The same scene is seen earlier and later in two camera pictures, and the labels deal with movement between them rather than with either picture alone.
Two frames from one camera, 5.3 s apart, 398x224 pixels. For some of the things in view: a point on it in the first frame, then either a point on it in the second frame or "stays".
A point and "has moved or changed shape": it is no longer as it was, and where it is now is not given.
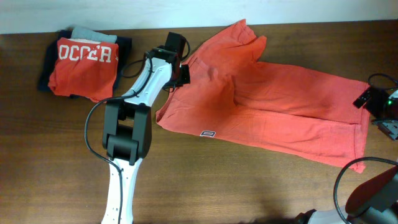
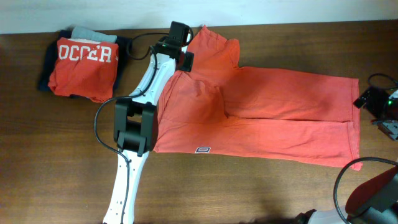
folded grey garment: [81, 33] stays
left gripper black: [184, 78] to [187, 60]
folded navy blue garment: [124, 51] stays
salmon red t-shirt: [227, 92] has moved or changed shape
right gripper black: [372, 106] stays
